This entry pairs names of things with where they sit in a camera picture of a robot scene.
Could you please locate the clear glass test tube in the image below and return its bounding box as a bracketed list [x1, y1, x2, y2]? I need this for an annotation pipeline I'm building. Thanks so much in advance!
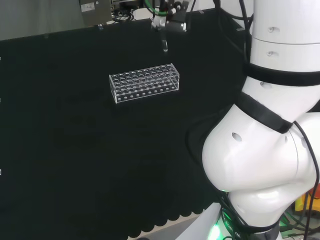
[161, 31, 169, 53]

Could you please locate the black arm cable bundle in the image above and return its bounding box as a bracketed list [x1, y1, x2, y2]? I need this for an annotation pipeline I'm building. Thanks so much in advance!
[212, 0, 254, 66]

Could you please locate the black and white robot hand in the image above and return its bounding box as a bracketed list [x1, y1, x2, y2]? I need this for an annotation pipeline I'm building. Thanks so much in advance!
[149, 0, 191, 33]

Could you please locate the green cable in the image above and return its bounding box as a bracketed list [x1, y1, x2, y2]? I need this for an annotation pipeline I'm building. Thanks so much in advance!
[143, 0, 168, 15]

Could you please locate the black bench cloth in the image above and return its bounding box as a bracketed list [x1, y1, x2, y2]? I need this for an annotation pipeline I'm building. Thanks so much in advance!
[0, 6, 253, 240]

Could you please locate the clear plastic test tube rack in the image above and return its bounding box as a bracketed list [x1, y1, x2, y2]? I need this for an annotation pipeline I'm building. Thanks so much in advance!
[108, 62, 181, 105]

